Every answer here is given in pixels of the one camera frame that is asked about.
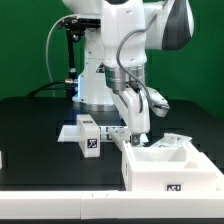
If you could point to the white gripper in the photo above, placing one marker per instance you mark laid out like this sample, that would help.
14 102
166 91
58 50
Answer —
134 110

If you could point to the short white door panel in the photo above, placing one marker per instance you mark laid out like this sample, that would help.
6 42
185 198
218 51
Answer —
171 140

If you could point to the white cabinet body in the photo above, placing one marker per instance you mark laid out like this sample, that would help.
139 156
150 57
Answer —
166 169

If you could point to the long white door panel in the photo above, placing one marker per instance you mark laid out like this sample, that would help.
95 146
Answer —
119 135

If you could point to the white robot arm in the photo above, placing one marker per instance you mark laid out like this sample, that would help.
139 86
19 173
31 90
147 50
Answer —
128 29

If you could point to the white cabinet top block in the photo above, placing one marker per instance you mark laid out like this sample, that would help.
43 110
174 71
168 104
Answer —
88 136

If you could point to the white marker base sheet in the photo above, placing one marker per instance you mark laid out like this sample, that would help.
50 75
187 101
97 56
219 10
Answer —
74 133

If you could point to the white right fence bar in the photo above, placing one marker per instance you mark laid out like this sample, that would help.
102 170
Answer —
211 167

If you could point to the white fence bar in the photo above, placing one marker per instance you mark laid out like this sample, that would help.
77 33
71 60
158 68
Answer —
211 167
109 205

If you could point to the white front fence bar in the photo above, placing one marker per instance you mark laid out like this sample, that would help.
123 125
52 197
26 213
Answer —
109 205

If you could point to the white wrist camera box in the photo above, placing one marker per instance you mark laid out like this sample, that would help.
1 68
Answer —
158 104

